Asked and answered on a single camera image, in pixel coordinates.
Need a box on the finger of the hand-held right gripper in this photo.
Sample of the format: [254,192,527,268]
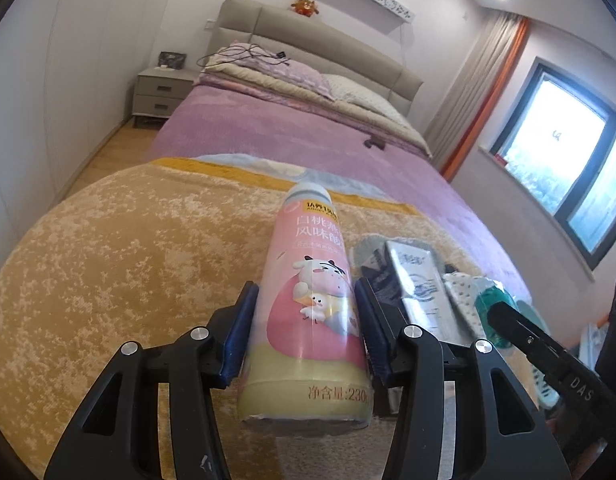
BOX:
[487,299,605,427]

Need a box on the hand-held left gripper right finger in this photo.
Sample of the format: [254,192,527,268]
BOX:
[355,278,575,480]

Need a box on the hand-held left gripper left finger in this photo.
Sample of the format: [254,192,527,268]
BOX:
[42,282,261,480]

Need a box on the pink cartoon drink bottle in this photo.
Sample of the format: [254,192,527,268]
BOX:
[237,182,374,434]

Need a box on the teal white plastic item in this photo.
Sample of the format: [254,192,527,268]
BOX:
[445,272,515,349]

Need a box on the silver foil packet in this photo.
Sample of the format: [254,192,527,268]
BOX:
[385,239,477,347]

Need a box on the yellow plush blanket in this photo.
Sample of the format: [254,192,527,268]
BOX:
[0,153,535,480]

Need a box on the dark framed window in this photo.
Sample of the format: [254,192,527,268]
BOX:
[490,57,616,272]

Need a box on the beige folded quilt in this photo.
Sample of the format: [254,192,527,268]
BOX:
[197,52,435,159]

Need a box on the bed with purple blanket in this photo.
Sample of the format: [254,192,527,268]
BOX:
[146,83,537,306]

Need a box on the floral beige pillow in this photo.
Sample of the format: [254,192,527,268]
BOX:
[321,73,395,116]

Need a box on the beige orange curtain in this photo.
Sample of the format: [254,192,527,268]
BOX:
[425,9,532,182]

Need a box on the grey nightstand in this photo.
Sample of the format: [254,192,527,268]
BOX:
[132,67,199,120]

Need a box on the purple pillow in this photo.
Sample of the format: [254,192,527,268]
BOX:
[228,42,333,101]

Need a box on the beige upholstered headboard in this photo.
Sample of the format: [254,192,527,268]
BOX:
[207,0,424,121]

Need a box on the white wardrobe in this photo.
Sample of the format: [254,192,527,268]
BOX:
[0,0,189,233]

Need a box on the black cable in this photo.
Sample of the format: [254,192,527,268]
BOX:
[196,43,291,69]

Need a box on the dark picture frame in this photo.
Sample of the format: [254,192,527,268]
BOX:
[157,50,187,70]

